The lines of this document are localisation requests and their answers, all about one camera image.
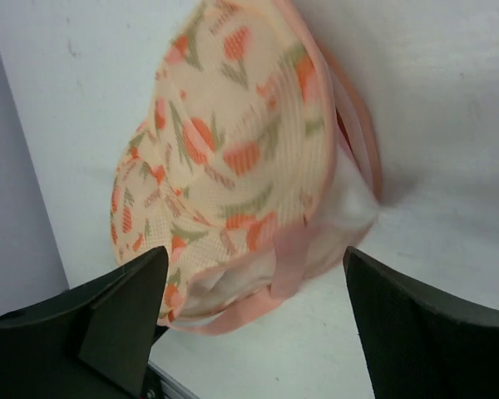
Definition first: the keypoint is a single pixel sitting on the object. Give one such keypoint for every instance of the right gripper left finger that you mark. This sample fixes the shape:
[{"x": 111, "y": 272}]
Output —
[{"x": 92, "y": 341}]

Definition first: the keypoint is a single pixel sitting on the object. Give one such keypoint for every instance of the floral mesh laundry bag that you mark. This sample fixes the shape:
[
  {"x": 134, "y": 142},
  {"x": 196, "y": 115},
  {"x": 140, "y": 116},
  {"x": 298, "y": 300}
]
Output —
[{"x": 255, "y": 168}]

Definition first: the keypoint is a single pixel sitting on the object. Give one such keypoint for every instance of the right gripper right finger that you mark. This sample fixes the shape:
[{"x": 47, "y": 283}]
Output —
[{"x": 419, "y": 341}]

